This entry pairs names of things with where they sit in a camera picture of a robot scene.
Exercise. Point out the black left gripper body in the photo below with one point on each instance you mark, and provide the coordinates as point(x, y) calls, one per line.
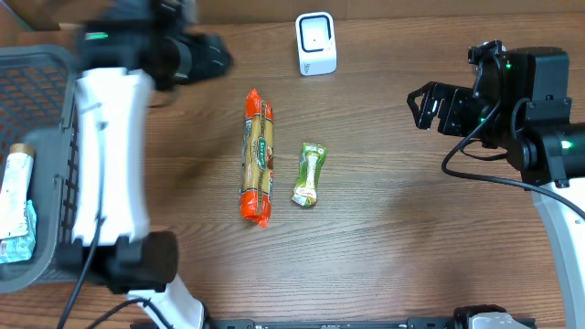
point(201, 55)

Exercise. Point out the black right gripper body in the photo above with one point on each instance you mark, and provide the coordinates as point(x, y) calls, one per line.
point(459, 113)

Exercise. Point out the green snack bar wrapper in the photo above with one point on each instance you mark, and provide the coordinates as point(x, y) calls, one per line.
point(312, 159)

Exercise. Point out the orange biscuit roll pack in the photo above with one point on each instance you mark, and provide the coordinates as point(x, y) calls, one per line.
point(257, 156)

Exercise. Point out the white tube with gold cap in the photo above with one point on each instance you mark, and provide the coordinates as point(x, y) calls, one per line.
point(18, 170)

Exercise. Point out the teal tissue packet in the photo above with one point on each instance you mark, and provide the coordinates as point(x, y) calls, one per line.
point(21, 248)

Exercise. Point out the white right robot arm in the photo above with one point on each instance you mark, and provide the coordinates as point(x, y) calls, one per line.
point(519, 102)

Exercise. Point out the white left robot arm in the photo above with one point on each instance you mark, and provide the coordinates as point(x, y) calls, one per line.
point(134, 50)

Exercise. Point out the white barcode scanner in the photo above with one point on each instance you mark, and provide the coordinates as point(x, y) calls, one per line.
point(315, 35)

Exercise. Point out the grey plastic mesh basket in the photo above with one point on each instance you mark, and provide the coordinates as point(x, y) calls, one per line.
point(37, 108)

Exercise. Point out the brown cardboard back panel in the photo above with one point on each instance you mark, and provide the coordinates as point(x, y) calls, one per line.
point(47, 15)

